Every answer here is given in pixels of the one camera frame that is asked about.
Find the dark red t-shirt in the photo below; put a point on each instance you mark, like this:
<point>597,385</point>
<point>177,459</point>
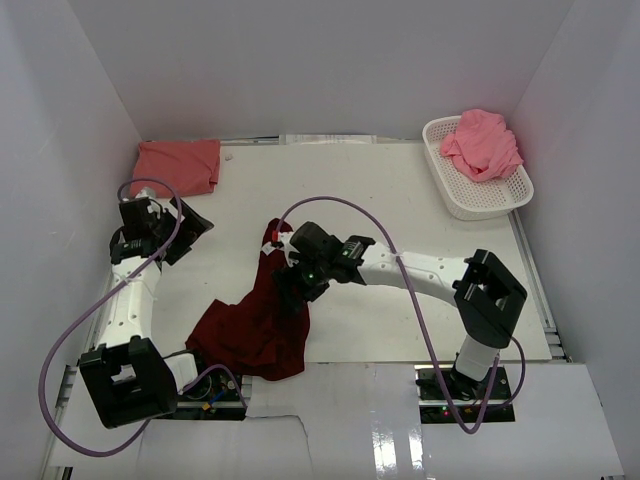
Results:
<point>258,336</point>

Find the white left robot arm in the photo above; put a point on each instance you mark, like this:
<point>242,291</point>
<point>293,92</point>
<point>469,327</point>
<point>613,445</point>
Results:
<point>127,378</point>

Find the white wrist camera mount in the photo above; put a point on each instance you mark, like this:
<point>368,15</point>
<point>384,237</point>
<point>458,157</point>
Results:
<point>281,241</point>
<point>145,194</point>

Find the folded salmon t-shirt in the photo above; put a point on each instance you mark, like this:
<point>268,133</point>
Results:
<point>191,168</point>

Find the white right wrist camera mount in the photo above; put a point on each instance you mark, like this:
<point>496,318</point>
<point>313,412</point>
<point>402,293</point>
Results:
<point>281,241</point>

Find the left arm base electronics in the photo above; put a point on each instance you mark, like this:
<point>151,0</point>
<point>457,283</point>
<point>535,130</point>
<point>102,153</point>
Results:
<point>214,398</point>

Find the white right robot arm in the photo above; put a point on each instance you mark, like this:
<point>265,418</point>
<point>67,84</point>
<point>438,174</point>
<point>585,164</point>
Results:
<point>488,297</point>

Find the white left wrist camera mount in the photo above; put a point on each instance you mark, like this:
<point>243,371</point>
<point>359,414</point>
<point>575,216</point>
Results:
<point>145,194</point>

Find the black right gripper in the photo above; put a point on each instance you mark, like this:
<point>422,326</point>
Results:
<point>287,277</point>

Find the crumpled pink t-shirt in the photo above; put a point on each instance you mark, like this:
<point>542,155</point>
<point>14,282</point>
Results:
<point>482,147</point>

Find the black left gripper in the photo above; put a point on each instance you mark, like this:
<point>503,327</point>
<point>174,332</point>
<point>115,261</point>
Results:
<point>192,227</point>

